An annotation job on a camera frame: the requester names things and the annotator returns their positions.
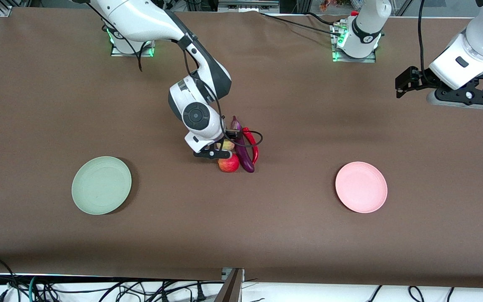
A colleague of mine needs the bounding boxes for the red apple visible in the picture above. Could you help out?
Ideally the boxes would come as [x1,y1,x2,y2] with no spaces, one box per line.
[218,153,240,173]

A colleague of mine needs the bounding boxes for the purple eggplant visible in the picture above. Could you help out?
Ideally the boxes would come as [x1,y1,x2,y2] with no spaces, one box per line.
[230,116,255,173]

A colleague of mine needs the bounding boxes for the red chili pepper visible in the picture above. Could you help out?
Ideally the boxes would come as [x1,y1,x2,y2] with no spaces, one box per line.
[242,127,260,165]

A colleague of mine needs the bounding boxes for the brown table cover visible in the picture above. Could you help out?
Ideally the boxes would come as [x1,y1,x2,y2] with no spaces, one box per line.
[0,8,483,289]

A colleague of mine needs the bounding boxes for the orange background object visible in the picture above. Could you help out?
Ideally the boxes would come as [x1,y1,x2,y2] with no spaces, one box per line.
[319,0,345,12]

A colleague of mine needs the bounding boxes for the pink plate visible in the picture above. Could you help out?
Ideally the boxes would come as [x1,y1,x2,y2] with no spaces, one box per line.
[335,161,388,214]

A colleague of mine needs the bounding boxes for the pale green plate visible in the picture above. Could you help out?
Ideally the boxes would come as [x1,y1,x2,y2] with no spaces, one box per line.
[71,156,132,216]

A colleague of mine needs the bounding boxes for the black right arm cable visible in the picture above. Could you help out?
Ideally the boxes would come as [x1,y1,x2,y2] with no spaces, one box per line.
[84,0,264,149]

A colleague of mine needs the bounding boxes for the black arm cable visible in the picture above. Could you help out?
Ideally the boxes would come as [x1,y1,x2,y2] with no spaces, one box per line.
[84,0,264,149]
[418,0,433,84]

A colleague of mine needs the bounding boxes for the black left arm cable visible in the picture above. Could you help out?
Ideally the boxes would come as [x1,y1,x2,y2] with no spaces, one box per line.
[418,0,433,84]

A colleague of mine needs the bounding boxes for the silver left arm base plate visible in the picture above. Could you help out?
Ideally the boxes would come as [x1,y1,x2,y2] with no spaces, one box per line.
[332,49,377,63]

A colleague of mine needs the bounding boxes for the short black table cable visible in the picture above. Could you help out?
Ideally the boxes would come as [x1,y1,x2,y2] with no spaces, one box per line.
[304,12,338,26]

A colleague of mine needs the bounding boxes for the long black table cable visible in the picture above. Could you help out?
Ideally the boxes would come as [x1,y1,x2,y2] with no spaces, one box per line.
[258,11,343,36]

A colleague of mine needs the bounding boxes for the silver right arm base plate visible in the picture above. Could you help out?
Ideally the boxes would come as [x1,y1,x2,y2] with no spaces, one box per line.
[111,40,155,57]

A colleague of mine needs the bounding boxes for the grey metal equipment frame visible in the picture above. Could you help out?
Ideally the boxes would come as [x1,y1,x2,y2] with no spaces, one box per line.
[218,0,280,13]

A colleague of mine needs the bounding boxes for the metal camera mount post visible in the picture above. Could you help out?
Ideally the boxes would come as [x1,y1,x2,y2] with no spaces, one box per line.
[214,268,245,302]

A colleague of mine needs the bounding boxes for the black plug cable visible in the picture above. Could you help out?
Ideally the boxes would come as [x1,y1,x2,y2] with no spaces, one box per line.
[191,282,207,302]

